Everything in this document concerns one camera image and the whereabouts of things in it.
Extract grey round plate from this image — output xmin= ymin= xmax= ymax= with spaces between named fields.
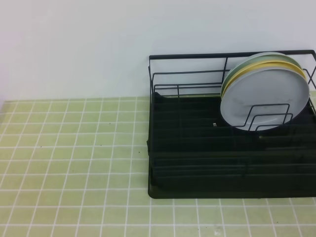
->
xmin=220 ymin=67 xmax=309 ymax=131

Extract yellow round plate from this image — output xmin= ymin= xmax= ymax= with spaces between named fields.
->
xmin=221 ymin=60 xmax=306 ymax=98

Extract light green round plate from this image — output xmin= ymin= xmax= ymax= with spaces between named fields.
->
xmin=221 ymin=52 xmax=302 ymax=96

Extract black wire dish rack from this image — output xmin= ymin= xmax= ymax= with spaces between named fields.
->
xmin=147 ymin=50 xmax=316 ymax=199

